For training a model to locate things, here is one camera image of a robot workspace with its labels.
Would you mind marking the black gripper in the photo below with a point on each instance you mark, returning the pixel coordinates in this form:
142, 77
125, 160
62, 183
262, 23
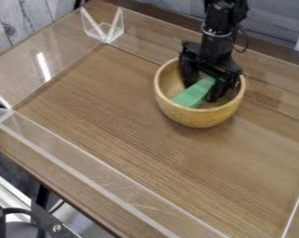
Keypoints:
209, 56

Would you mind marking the green rectangular block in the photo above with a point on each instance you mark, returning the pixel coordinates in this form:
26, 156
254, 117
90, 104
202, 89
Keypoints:
190, 98

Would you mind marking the brown wooden bowl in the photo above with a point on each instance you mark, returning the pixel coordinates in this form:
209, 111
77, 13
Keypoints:
209, 114

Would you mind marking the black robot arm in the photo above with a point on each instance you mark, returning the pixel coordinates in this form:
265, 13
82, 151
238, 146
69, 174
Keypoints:
222, 15

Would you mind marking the black table leg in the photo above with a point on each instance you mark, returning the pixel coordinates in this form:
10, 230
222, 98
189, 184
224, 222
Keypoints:
42, 197

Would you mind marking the clear acrylic barrier wall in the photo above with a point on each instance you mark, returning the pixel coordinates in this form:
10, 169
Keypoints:
85, 131

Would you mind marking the clear acrylic corner bracket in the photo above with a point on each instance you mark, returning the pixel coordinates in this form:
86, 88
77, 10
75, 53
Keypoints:
103, 32

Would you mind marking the black metal base plate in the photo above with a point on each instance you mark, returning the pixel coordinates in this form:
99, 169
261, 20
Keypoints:
50, 227

